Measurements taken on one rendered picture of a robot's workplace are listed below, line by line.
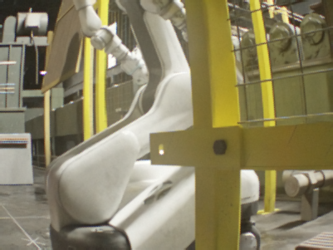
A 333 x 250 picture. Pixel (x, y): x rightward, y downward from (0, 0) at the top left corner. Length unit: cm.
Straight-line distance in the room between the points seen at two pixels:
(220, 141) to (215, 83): 8
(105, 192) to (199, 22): 64
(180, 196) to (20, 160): 349
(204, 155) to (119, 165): 58
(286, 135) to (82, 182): 72
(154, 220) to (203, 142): 48
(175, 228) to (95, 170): 26
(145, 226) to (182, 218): 10
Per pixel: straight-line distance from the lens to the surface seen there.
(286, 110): 265
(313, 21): 258
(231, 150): 49
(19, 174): 438
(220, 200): 53
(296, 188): 175
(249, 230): 119
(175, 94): 118
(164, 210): 99
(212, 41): 54
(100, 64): 295
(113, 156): 108
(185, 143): 56
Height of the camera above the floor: 42
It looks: 2 degrees up
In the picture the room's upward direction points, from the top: 2 degrees counter-clockwise
